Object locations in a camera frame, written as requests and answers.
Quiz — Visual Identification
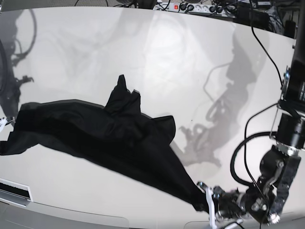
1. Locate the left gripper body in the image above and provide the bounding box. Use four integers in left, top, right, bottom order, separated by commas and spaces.
213, 186, 247, 222

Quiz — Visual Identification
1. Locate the black t-shirt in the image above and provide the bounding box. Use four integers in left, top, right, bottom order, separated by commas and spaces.
0, 75, 208, 212

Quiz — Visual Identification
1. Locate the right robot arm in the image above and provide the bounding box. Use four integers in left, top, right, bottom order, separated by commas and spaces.
0, 42, 8, 98

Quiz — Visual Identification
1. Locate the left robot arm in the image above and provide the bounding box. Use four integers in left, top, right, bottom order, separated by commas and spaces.
198, 1, 305, 229

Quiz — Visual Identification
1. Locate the white power strip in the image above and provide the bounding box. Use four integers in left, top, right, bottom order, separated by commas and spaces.
153, 2, 232, 17

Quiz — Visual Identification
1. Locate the small black adapter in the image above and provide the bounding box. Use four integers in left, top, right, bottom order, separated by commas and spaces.
284, 20, 296, 39

